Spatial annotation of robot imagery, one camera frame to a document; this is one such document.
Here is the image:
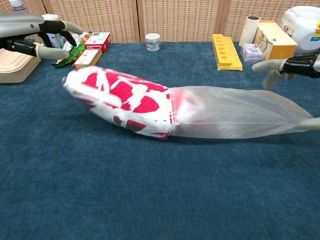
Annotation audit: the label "clear plastic water bottle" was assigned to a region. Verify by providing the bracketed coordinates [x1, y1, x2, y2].
[8, 0, 31, 15]

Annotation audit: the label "beige lidded lunch box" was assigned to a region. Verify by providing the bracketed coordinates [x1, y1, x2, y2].
[0, 47, 42, 84]

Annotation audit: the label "yellow holder with holes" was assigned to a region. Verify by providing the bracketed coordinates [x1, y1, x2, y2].
[211, 33, 244, 72]

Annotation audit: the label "green snack bag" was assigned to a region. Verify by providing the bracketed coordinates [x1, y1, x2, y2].
[51, 31, 93, 69]

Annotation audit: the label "white rice cooker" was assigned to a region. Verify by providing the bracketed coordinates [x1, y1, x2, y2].
[279, 5, 320, 55]

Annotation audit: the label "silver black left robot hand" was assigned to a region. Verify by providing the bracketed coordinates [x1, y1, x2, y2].
[0, 12, 84, 60]

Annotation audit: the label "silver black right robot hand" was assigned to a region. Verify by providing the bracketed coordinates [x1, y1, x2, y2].
[251, 48, 320, 131]

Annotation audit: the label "clear box with purple soap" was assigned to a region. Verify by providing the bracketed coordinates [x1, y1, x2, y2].
[240, 43, 265, 64]

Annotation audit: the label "flat red brown box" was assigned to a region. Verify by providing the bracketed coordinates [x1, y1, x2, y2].
[72, 48, 103, 70]

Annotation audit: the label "white green cylindrical can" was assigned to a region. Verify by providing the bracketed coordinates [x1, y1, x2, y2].
[41, 14, 68, 50]

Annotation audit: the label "red white clothes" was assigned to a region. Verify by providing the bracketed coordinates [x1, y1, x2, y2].
[61, 66, 181, 141]

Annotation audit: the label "orange white tissue box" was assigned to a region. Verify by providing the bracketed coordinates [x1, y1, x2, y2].
[252, 19, 298, 62]

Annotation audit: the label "red white carton box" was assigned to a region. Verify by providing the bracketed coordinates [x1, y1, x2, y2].
[84, 32, 112, 54]

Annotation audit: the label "red white snack bag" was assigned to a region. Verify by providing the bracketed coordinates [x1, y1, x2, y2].
[168, 84, 315, 140]

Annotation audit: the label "small white jar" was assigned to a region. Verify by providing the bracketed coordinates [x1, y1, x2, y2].
[144, 33, 161, 53]

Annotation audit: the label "white paper roll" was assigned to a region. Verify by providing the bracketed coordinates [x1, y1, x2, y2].
[238, 15, 261, 47]

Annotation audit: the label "wicker folding screen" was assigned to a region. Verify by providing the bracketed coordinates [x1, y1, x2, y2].
[0, 0, 320, 44]

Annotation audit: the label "teal table carpet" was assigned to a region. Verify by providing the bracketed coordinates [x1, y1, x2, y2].
[0, 41, 320, 240]

